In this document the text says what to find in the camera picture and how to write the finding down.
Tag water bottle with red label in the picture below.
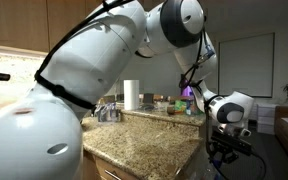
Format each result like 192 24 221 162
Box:
212 159 225 180

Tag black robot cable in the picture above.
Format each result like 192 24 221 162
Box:
33 0 268 180

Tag pack of bottles on counter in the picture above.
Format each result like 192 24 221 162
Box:
94 98 120 122

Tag white paper towel roll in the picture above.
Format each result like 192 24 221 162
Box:
124 80 139 110

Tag metal drawer handle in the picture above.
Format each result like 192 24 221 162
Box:
104 169 122 180

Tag clear plastic bag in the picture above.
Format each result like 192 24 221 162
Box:
184 146 217 180

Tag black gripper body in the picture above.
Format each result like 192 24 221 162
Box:
207 129 252 164

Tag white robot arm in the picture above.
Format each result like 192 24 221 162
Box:
0 0 253 180

